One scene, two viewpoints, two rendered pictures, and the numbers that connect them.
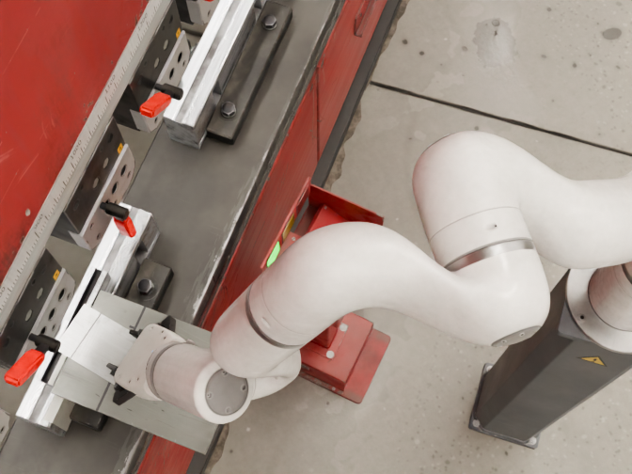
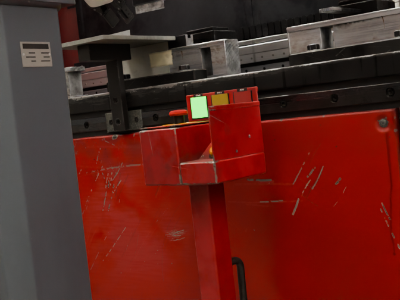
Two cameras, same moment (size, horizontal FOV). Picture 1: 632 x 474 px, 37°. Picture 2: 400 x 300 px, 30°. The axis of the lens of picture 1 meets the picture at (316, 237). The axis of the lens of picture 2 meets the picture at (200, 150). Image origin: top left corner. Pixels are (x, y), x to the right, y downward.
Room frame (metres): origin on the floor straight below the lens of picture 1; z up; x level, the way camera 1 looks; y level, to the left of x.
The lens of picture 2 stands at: (1.01, -1.50, 0.80)
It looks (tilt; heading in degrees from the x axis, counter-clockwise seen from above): 3 degrees down; 106
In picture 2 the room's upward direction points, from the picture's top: 6 degrees counter-clockwise
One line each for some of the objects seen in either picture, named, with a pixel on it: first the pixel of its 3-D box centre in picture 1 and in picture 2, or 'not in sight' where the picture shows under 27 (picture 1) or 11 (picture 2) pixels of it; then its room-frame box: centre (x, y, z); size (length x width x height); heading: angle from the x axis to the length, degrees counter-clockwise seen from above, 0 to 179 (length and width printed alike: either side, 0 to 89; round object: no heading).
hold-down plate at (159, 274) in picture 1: (123, 342); (155, 81); (0.40, 0.33, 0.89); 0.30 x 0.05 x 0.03; 158
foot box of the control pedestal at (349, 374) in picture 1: (333, 345); not in sight; (0.58, -0.04, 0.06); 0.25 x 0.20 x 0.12; 63
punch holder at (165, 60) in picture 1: (137, 61); not in sight; (0.73, 0.26, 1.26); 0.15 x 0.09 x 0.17; 158
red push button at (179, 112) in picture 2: not in sight; (178, 118); (0.55, 0.00, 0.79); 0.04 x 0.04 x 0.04
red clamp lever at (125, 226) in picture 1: (118, 220); not in sight; (0.50, 0.28, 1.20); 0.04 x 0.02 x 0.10; 68
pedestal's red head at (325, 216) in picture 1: (323, 254); (200, 136); (0.60, -0.01, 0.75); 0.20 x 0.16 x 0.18; 153
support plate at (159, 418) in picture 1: (151, 370); (114, 43); (0.32, 0.26, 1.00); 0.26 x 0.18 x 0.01; 68
